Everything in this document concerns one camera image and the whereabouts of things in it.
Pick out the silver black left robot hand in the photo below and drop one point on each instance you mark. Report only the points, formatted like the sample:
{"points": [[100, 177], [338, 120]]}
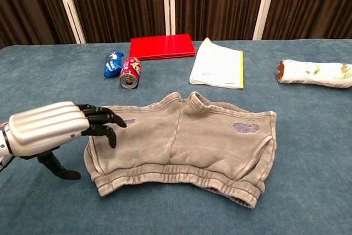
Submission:
{"points": [[46, 122]]}

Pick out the grey shorts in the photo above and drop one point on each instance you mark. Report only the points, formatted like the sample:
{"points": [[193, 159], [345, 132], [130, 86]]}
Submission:
{"points": [[181, 141]]}

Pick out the blue snack packet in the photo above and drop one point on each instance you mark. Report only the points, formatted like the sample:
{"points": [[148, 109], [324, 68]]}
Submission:
{"points": [[112, 64]]}

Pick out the red soda can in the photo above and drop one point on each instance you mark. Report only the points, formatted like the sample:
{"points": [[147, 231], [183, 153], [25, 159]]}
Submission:
{"points": [[129, 73]]}

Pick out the red flat box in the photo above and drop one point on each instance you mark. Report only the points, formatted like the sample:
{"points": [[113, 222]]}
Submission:
{"points": [[161, 46]]}

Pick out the dark brown curtain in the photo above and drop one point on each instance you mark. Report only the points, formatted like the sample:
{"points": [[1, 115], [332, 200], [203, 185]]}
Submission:
{"points": [[123, 1]]}

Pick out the white notebook with yellow spine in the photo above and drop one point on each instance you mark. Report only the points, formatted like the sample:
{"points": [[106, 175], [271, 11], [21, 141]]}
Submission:
{"points": [[217, 65]]}

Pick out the white patterned snack package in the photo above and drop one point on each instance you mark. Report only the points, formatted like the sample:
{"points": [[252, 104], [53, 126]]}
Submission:
{"points": [[313, 75]]}

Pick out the white slanted frame post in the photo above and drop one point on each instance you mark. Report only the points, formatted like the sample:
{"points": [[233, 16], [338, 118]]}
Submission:
{"points": [[264, 5], [70, 6]]}

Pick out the white double frame post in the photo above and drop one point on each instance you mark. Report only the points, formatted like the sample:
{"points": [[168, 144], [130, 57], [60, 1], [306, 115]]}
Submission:
{"points": [[169, 6]]}

